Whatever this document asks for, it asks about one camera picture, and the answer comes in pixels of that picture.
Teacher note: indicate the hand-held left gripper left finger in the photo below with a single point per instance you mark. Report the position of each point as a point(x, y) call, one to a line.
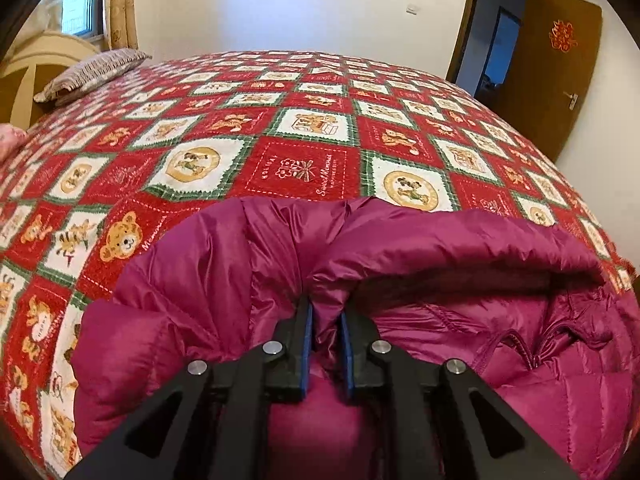
point(307, 340)

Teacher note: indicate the pink pillow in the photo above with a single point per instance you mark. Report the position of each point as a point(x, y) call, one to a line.
point(10, 141)

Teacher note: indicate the brown wooden door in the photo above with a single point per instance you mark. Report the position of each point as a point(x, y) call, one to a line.
point(540, 85)

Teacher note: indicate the red bear-print bedspread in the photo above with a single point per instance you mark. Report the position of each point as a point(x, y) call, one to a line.
point(300, 170)

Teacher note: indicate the window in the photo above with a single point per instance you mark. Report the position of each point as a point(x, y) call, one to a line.
point(80, 0)

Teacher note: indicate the red paper door decoration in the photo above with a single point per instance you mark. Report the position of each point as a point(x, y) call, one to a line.
point(563, 35)

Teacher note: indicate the brown door frame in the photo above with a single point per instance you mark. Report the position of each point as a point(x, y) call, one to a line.
point(462, 25)

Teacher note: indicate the yellow patterned curtain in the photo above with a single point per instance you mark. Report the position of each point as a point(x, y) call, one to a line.
point(122, 10)

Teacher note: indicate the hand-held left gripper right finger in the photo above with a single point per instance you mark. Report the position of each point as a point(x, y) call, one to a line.
point(346, 355)

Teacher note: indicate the magenta down jacket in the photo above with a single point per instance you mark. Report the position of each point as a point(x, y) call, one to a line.
point(425, 260)

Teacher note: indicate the striped pillow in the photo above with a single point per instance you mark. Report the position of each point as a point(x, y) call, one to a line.
point(90, 72)

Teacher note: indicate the beige wooden headboard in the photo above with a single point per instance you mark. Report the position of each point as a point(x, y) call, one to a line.
point(25, 85)

